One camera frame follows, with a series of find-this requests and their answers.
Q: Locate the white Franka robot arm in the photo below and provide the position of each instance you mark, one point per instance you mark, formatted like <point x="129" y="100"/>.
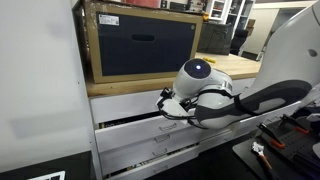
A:
<point x="290" y="50"/>

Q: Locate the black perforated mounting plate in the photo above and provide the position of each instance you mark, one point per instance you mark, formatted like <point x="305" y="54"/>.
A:
<point x="293" y="146"/>

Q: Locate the black clamp orange grip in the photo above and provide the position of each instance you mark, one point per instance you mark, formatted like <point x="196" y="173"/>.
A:
<point x="295" y="125"/>
<point x="271" y="135"/>

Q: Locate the white background shelf unit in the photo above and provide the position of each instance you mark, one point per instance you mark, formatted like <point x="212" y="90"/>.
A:
<point x="216" y="10"/>

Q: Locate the tan cardboard box dark panel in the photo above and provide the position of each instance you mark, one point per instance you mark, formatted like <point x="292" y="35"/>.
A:
<point x="140" y="46"/>

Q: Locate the dark grey storage bin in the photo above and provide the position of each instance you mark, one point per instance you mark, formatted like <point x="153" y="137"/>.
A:
<point x="213" y="38"/>

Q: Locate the black office chair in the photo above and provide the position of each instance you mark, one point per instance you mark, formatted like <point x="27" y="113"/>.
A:
<point x="239" y="40"/>

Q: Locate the white cabinet drawer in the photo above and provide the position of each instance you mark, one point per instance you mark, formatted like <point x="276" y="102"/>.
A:
<point x="180" y="160"/>
<point x="216" y="140"/>
<point x="243" y="85"/>
<point x="133" y="162"/>
<point x="120" y="105"/>
<point x="133" y="150"/>
<point x="133" y="135"/>

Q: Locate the wooden top workbench cabinet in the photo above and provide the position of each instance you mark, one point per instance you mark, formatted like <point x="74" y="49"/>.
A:
<point x="133" y="87"/>

